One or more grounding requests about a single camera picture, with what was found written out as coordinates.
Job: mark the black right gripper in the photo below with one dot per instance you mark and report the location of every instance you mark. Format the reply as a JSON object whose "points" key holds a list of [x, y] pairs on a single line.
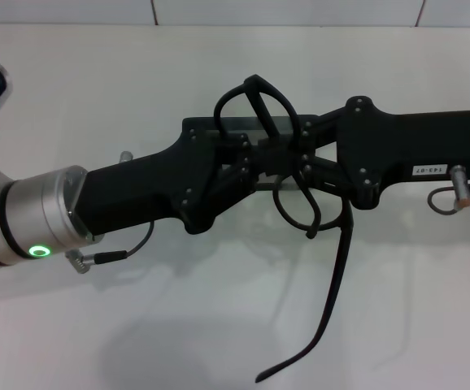
{"points": [[401, 142]]}

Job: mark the black glasses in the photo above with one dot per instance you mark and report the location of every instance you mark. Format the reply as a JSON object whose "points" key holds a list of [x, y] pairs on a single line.
{"points": [[334, 276]]}

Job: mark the black glasses case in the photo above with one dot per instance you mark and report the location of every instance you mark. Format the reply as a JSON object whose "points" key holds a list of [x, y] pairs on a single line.
{"points": [[202, 124]]}

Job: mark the silver left wrist stub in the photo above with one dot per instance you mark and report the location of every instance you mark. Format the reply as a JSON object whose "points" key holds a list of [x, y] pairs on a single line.
{"points": [[126, 155]]}

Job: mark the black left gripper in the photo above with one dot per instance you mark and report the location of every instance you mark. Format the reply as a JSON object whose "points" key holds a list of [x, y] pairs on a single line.
{"points": [[137, 187]]}

